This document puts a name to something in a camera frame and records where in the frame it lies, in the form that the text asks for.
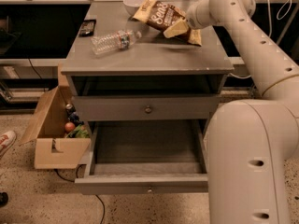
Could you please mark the black shoe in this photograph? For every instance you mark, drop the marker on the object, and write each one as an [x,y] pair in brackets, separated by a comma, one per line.
[3,199]

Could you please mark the green bag in box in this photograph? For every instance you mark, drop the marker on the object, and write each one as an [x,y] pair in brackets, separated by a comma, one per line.
[79,132]

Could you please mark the clear plastic water bottle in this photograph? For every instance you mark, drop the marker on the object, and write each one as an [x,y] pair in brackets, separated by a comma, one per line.
[120,40]

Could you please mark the brown chip bag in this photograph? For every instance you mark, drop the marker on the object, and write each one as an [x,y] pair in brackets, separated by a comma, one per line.
[160,15]

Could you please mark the open grey bottom drawer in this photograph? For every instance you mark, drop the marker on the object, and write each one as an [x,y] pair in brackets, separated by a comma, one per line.
[145,157]

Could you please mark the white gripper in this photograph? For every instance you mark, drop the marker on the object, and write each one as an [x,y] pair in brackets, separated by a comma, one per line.
[193,21]

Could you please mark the red apple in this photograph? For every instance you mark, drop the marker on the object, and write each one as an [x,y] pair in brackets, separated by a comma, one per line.
[69,127]

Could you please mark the grey wooden drawer cabinet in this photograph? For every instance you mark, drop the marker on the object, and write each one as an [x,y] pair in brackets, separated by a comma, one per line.
[153,66]

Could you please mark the cardboard box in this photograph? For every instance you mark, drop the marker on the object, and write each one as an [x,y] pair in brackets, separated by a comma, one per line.
[46,127]

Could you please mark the closed grey middle drawer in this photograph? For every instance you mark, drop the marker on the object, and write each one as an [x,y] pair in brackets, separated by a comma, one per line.
[101,108]

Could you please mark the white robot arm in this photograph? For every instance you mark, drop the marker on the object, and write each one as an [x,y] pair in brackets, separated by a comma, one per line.
[249,140]

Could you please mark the white bowl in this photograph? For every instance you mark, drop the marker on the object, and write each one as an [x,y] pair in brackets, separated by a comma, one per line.
[132,6]

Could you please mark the soda can in box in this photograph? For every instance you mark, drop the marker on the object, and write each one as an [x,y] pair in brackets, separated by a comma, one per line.
[70,108]

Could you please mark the white sneaker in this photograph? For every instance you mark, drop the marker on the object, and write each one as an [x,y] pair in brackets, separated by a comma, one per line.
[7,139]

